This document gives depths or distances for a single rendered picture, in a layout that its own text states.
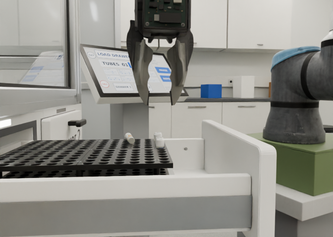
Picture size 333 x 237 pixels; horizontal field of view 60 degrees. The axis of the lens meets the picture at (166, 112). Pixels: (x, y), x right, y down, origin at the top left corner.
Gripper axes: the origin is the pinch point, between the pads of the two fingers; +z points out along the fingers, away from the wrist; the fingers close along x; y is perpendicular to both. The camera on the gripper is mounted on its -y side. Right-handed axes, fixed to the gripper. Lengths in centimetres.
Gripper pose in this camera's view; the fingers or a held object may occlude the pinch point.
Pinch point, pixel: (159, 95)
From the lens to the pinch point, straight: 43.6
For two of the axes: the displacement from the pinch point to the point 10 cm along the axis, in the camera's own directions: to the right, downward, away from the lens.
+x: 10.0, 0.0, 0.7
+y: 0.7, 0.7, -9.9
